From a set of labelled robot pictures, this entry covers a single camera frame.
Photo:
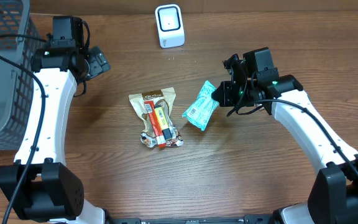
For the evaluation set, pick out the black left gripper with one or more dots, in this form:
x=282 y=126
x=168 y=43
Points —
x=97 y=62

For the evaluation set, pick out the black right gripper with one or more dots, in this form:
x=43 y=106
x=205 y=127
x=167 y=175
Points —
x=224 y=94

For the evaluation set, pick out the teal wet wipes packet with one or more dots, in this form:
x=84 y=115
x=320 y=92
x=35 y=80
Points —
x=200 y=111

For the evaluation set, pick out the red snack stick packet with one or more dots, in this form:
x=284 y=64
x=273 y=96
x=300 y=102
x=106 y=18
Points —
x=149 y=106

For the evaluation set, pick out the beige brown snack bag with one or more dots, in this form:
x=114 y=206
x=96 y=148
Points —
x=164 y=98

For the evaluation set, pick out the yellow glue stick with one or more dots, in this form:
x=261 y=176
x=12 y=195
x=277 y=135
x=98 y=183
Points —
x=163 y=123

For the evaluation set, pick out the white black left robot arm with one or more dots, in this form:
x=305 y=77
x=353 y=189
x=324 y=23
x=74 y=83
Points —
x=38 y=185

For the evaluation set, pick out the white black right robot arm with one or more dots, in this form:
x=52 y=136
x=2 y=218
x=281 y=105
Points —
x=255 y=82

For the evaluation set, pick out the white barcode scanner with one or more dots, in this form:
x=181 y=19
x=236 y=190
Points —
x=170 y=26

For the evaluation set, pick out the grey plastic mesh basket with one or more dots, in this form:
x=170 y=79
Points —
x=18 y=42

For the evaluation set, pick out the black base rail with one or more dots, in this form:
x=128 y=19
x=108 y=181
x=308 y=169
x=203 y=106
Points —
x=191 y=221

